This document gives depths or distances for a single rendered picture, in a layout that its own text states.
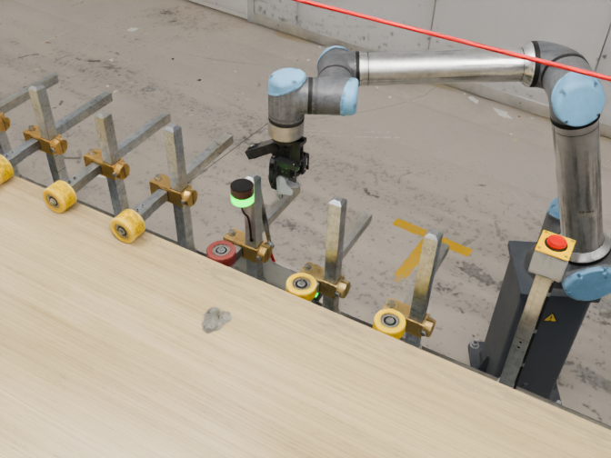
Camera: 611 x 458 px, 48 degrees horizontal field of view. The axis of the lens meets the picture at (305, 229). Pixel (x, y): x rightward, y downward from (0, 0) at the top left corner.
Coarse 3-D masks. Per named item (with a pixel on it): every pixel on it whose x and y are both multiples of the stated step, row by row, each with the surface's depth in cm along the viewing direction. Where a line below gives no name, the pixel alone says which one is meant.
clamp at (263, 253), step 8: (240, 232) 198; (224, 240) 197; (232, 240) 195; (240, 240) 195; (264, 240) 195; (248, 248) 193; (256, 248) 193; (264, 248) 193; (248, 256) 195; (256, 256) 193; (264, 256) 193
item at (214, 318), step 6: (210, 312) 169; (216, 312) 170; (222, 312) 168; (228, 312) 170; (210, 318) 167; (216, 318) 168; (222, 318) 168; (228, 318) 169; (204, 324) 167; (210, 324) 167; (216, 324) 166; (222, 324) 167; (204, 330) 165; (210, 330) 165
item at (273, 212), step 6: (294, 192) 214; (276, 198) 211; (282, 198) 212; (288, 198) 212; (294, 198) 216; (276, 204) 209; (282, 204) 209; (288, 204) 214; (270, 210) 207; (276, 210) 207; (282, 210) 211; (270, 216) 205; (276, 216) 209; (270, 222) 206; (264, 228) 203; (240, 252) 195
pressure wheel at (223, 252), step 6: (222, 240) 190; (210, 246) 188; (216, 246) 188; (222, 246) 188; (228, 246) 188; (234, 246) 188; (210, 252) 186; (216, 252) 186; (222, 252) 186; (228, 252) 186; (234, 252) 186; (210, 258) 185; (216, 258) 184; (222, 258) 184; (228, 258) 185; (234, 258) 187; (228, 264) 186
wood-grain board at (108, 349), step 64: (0, 192) 204; (0, 256) 184; (64, 256) 184; (128, 256) 185; (192, 256) 185; (0, 320) 167; (64, 320) 167; (128, 320) 168; (192, 320) 168; (256, 320) 169; (320, 320) 169; (0, 384) 153; (64, 384) 153; (128, 384) 154; (192, 384) 154; (256, 384) 155; (320, 384) 155; (384, 384) 155; (448, 384) 156; (0, 448) 141; (64, 448) 142; (128, 448) 142; (192, 448) 142; (256, 448) 143; (320, 448) 143; (384, 448) 143; (448, 448) 144; (512, 448) 144; (576, 448) 144
